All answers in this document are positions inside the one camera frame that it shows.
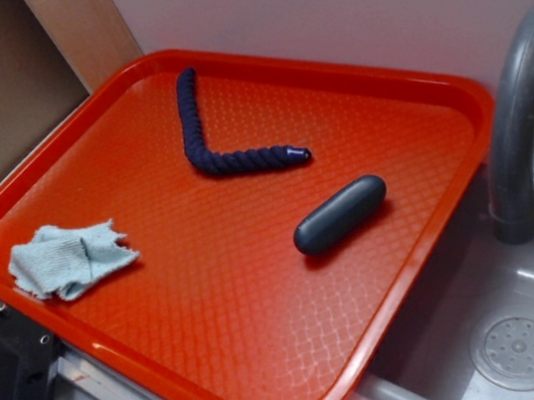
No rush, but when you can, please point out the grey plastic sink basin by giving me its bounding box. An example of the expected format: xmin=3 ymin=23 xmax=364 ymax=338
xmin=359 ymin=175 xmax=534 ymax=400

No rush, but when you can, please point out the light wooden board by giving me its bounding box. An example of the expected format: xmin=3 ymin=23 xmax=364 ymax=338
xmin=24 ymin=0 xmax=142 ymax=93

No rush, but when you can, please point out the round sink drain strainer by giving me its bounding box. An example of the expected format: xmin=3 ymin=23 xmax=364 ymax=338
xmin=469 ymin=308 xmax=534 ymax=392

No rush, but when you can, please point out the red plastic tray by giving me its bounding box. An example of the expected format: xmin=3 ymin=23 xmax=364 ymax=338
xmin=0 ymin=51 xmax=494 ymax=400

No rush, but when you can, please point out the grey curved faucet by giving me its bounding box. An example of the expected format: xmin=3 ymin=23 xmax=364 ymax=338
xmin=488 ymin=6 xmax=534 ymax=245

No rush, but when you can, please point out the light blue cloth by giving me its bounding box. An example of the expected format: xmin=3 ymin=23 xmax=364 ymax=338
xmin=8 ymin=220 xmax=139 ymax=302

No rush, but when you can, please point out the dark grey oblong capsule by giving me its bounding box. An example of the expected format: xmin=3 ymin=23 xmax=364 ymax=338
xmin=292 ymin=174 xmax=387 ymax=256

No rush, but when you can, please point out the dark blue twisted rope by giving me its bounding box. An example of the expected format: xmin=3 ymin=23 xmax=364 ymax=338
xmin=171 ymin=51 xmax=315 ymax=184

